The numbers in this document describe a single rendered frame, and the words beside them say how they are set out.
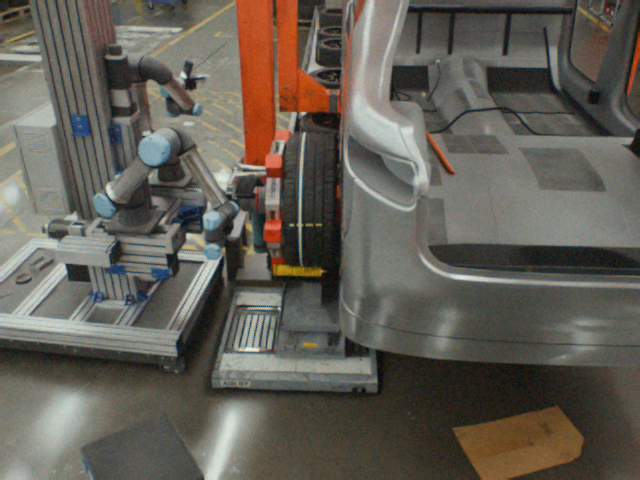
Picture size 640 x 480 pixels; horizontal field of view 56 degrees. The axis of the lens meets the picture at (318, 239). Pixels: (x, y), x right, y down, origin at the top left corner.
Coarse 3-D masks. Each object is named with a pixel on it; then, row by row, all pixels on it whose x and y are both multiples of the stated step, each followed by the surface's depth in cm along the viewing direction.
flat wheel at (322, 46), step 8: (320, 40) 759; (328, 40) 761; (336, 40) 767; (320, 48) 730; (328, 48) 723; (336, 48) 722; (320, 56) 735; (328, 56) 727; (336, 56) 723; (320, 64) 740; (328, 64) 731; (336, 64) 728
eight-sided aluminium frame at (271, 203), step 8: (272, 144) 291; (280, 144) 292; (272, 152) 282; (280, 152) 282; (272, 200) 271; (272, 208) 272; (272, 248) 285; (280, 248) 285; (272, 256) 301; (280, 256) 301
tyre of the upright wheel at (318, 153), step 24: (288, 144) 278; (312, 144) 277; (336, 144) 279; (288, 168) 269; (312, 168) 269; (336, 168) 271; (288, 192) 267; (312, 192) 266; (336, 192) 267; (288, 216) 268; (312, 216) 268; (288, 240) 273; (312, 240) 273; (288, 264) 291; (312, 264) 289
